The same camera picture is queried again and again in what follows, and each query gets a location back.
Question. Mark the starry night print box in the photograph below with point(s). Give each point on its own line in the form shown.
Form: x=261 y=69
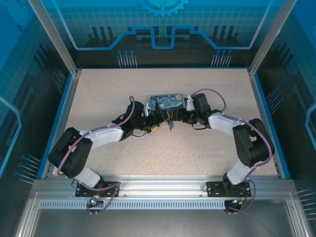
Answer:
x=170 y=101

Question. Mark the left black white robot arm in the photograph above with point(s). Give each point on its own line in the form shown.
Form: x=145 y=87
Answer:
x=106 y=134

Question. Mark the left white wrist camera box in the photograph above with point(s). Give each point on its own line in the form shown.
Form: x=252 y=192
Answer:
x=147 y=109

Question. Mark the aluminium table side rail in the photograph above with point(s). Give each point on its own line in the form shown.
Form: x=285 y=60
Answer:
x=63 y=118
x=263 y=118

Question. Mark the yellow connector with led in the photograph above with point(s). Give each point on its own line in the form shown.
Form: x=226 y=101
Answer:
x=95 y=199
x=238 y=201

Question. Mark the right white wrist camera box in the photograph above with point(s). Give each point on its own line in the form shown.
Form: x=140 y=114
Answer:
x=189 y=103

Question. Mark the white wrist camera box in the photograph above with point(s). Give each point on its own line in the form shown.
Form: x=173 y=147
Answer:
x=147 y=109
x=189 y=103

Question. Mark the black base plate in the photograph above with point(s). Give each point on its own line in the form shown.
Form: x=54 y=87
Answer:
x=213 y=188
x=108 y=188

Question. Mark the aluminium frame post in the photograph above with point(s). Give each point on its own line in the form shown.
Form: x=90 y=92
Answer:
x=60 y=42
x=266 y=42

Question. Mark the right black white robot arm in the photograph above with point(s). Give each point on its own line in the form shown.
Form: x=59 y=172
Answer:
x=222 y=121

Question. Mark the small padlock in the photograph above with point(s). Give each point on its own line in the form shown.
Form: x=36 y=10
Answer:
x=169 y=122

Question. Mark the aluminium mounting rail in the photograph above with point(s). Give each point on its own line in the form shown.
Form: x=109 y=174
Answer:
x=163 y=185

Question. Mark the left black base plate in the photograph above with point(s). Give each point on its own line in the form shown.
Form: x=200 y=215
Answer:
x=108 y=188

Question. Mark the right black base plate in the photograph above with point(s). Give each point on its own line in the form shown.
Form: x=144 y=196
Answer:
x=213 y=188

